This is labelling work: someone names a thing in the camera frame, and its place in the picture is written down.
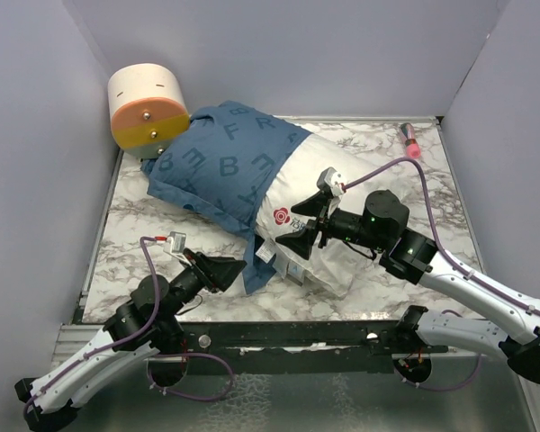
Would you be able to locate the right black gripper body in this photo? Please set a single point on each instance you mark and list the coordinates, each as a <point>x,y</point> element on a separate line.
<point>342,224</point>

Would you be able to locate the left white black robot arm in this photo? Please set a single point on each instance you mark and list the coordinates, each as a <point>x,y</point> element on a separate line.
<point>145,326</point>

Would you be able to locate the cream orange cylindrical container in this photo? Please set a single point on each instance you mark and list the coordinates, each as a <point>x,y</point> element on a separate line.
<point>147,109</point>

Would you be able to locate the blue cartoon print pillowcase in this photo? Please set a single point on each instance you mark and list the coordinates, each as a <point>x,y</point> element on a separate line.
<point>222,167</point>

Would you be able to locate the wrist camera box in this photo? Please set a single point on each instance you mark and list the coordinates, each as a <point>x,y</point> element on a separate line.
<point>174,246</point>
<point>331,182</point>

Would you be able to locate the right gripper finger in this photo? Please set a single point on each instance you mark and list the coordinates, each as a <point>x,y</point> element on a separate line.
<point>300,242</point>
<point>320,206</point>

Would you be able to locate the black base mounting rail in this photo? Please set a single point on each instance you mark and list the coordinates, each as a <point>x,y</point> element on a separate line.
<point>291,347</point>

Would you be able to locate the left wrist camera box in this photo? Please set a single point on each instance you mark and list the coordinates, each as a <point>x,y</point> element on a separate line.
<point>174,246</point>

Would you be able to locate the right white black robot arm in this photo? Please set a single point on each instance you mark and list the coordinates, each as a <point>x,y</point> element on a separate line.
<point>509,323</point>

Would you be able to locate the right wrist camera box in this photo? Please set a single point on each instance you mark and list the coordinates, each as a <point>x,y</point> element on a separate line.
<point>331,182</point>

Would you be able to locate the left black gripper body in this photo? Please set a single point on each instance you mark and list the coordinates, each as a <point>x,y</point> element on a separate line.
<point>189,283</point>

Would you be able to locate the small pink tube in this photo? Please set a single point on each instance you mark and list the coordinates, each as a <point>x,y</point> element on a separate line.
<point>409,141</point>

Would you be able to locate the aluminium frame rail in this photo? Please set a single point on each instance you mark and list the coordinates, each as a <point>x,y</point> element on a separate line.
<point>70,339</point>

